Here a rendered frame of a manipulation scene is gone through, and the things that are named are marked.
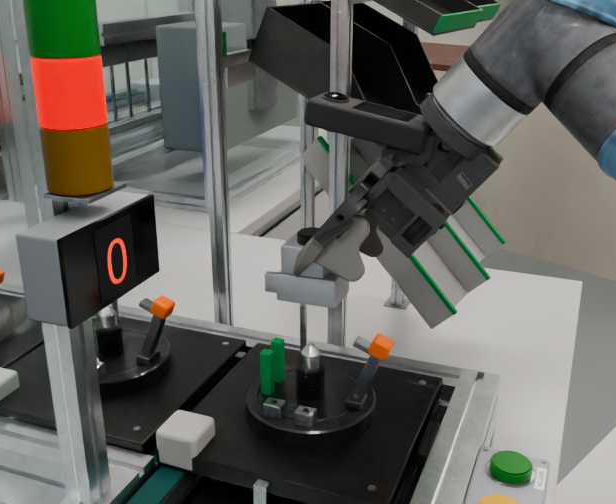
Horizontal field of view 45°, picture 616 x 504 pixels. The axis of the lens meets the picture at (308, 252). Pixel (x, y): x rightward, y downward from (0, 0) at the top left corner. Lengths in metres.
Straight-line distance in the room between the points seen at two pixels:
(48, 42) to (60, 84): 0.03
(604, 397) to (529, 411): 1.80
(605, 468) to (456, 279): 0.31
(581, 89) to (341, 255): 0.26
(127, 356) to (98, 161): 0.38
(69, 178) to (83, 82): 0.07
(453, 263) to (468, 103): 0.47
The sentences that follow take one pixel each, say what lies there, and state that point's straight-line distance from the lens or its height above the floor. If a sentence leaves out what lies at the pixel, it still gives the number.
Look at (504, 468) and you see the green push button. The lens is 0.77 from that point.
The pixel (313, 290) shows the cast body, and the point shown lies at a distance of 0.74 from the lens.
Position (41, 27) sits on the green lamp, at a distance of 0.57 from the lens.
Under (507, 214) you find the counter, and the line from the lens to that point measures 4.03.
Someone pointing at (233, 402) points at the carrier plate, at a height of 0.97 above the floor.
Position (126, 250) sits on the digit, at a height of 1.21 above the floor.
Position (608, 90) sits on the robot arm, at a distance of 0.59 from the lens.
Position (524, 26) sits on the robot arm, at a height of 1.38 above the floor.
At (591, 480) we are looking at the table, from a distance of 0.97.
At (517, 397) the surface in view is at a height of 0.86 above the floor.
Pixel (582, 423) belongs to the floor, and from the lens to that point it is 2.69.
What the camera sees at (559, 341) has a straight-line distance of 1.26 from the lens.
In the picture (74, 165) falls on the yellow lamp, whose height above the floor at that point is 1.28.
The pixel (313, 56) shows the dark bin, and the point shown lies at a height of 1.32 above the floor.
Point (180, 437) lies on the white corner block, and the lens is 0.77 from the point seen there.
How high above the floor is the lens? 1.42
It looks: 21 degrees down
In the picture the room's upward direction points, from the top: straight up
